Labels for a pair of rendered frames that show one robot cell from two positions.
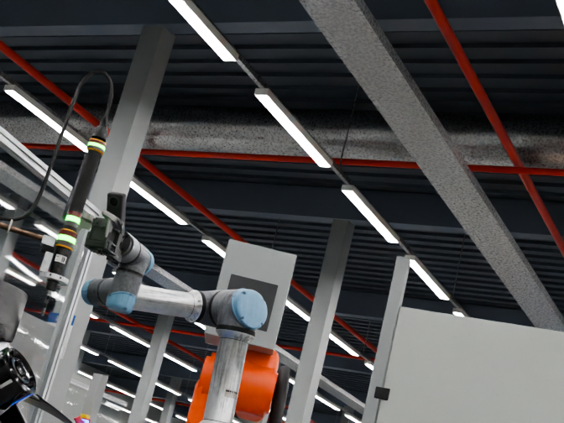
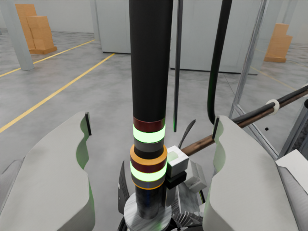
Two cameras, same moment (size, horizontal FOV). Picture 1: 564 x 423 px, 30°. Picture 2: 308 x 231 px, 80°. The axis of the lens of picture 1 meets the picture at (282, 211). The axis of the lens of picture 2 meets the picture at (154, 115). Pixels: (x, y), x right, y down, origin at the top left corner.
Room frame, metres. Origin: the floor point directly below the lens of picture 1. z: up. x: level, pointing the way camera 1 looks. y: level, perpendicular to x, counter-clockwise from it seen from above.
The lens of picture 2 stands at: (2.61, 0.43, 1.72)
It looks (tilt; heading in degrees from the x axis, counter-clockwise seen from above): 31 degrees down; 158
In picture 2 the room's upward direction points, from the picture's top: 2 degrees clockwise
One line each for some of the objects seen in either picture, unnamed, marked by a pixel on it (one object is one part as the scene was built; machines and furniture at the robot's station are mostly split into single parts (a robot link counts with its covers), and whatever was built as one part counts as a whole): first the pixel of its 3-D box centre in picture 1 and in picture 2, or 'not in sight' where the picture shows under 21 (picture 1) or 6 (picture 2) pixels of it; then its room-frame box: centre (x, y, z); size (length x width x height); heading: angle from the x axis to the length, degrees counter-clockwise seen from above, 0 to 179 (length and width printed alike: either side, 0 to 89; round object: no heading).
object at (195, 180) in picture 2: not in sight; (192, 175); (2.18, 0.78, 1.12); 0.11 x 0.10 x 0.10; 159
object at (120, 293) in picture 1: (120, 291); not in sight; (2.81, 0.37, 1.54); 0.11 x 0.08 x 0.11; 37
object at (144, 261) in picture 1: (134, 258); not in sight; (2.80, 0.36, 1.64); 0.11 x 0.08 x 0.09; 159
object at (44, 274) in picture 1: (54, 260); (154, 189); (2.46, 0.49, 1.50); 0.09 x 0.07 x 0.10; 104
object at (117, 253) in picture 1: (109, 238); not in sight; (2.65, 0.42, 1.63); 0.12 x 0.08 x 0.09; 159
